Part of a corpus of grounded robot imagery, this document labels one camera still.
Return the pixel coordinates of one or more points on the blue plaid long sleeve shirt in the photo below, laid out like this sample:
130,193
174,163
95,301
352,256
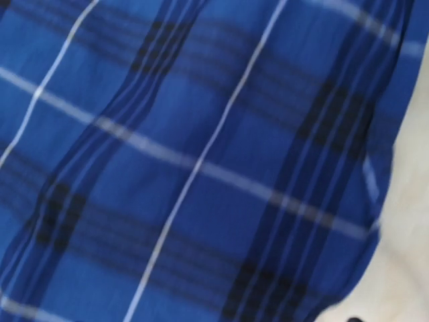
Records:
197,160

